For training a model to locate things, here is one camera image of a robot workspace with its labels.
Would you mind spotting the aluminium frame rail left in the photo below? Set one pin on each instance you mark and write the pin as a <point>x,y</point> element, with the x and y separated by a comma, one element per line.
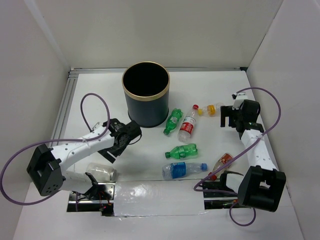
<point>65,106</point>

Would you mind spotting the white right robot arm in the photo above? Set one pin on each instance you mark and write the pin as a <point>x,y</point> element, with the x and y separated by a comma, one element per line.
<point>262,185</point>

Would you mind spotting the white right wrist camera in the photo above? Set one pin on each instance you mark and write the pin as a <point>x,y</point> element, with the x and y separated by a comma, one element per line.
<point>240,96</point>

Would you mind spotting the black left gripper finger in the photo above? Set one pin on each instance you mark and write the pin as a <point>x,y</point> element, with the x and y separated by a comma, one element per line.
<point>123,139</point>
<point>109,153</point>

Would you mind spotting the clear plastic jar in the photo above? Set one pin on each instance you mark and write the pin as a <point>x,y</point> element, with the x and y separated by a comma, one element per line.
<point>102,173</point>

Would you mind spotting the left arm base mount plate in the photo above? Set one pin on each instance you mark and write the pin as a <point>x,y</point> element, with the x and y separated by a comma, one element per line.
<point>102,202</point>

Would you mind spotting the clear bottle with blue label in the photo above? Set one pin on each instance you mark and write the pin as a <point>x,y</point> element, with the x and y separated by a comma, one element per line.
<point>182,169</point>

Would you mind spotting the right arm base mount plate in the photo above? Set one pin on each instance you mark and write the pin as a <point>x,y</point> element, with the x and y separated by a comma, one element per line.
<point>216,200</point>

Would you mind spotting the green bottle near bin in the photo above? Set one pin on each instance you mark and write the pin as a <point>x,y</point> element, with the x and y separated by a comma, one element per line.
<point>173,121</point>

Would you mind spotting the green bottle lying centre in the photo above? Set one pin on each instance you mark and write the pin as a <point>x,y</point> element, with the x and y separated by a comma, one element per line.
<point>182,151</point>

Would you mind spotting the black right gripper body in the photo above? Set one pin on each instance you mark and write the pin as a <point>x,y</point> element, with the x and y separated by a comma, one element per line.
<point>239,116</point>

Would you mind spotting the dark bin with gold rim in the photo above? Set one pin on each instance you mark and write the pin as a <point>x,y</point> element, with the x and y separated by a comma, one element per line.
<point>146,86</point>

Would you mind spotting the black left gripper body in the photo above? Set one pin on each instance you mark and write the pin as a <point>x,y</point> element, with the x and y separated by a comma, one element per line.
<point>124,145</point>

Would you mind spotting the clear bottle with red label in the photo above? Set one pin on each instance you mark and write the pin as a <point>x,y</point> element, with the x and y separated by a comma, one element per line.
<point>188,124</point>

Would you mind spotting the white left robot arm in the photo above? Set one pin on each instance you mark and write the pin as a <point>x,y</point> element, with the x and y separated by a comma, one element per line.
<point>48,167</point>

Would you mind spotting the small bottle with yellow cap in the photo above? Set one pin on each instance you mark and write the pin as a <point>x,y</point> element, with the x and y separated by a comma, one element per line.
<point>211,110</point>

